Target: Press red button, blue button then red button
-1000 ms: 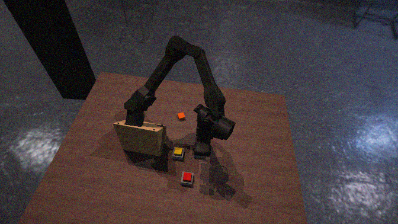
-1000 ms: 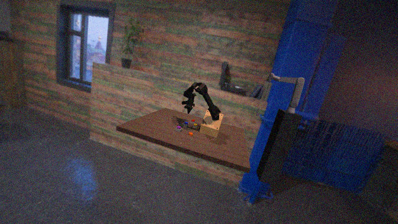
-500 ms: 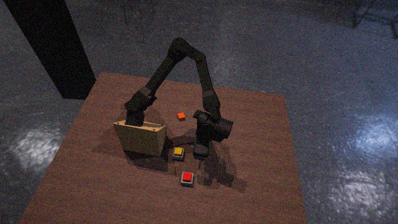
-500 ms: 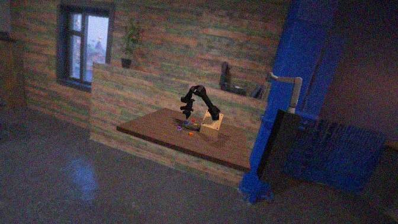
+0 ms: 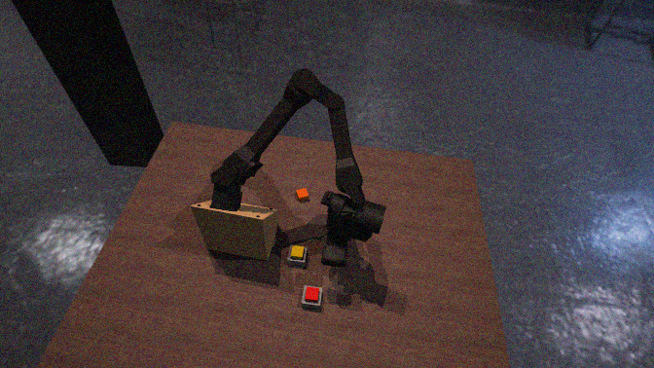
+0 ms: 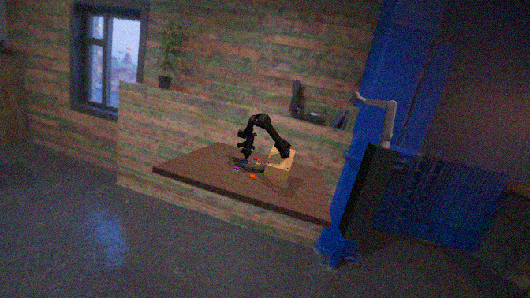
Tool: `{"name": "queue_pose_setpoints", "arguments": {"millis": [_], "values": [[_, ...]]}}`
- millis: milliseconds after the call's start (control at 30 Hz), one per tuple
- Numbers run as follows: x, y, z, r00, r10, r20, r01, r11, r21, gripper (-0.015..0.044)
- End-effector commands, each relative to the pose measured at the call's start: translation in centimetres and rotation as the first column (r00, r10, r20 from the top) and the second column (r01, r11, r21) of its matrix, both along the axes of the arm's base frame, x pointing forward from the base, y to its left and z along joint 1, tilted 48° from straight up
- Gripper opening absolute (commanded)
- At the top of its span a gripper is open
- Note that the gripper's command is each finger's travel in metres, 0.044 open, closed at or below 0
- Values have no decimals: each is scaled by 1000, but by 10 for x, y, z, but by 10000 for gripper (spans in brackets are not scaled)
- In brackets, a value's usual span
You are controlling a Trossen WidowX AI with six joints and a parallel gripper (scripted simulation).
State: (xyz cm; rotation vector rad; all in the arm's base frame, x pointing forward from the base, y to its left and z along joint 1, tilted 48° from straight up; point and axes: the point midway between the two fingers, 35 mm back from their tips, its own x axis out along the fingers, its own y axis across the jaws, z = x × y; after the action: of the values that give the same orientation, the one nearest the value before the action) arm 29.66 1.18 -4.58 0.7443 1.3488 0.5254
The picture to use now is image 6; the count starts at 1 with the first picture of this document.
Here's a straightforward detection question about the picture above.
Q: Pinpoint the purple button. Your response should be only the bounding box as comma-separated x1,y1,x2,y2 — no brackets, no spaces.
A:
231,166,241,174

